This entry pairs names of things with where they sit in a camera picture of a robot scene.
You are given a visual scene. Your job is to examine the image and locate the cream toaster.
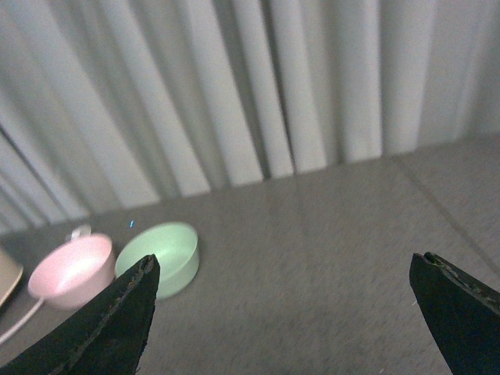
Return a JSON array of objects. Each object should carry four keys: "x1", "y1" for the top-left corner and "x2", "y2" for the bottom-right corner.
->
[{"x1": 0, "y1": 248, "x2": 23, "y2": 305}]

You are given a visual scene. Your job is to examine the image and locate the white toaster power cord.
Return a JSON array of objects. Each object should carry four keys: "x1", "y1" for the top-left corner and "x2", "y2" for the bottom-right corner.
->
[{"x1": 0, "y1": 223, "x2": 93, "y2": 345}]

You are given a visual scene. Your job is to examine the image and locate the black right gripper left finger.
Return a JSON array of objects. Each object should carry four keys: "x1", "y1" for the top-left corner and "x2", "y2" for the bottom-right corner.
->
[{"x1": 1, "y1": 255, "x2": 160, "y2": 374}]

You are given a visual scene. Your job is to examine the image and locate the grey curtain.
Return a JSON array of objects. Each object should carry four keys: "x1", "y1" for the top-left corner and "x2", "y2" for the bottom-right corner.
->
[{"x1": 1, "y1": 1, "x2": 499, "y2": 234}]

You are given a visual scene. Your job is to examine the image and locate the green bowl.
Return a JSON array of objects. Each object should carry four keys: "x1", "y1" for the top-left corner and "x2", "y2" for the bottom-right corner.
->
[{"x1": 115, "y1": 222, "x2": 200, "y2": 300}]

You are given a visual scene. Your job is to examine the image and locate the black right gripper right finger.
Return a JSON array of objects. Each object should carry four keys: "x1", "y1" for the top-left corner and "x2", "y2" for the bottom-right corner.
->
[{"x1": 409, "y1": 252, "x2": 499, "y2": 374}]

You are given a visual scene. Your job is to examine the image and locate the pink bowl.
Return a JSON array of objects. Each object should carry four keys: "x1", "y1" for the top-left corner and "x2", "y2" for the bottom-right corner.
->
[{"x1": 28, "y1": 234, "x2": 116, "y2": 310}]

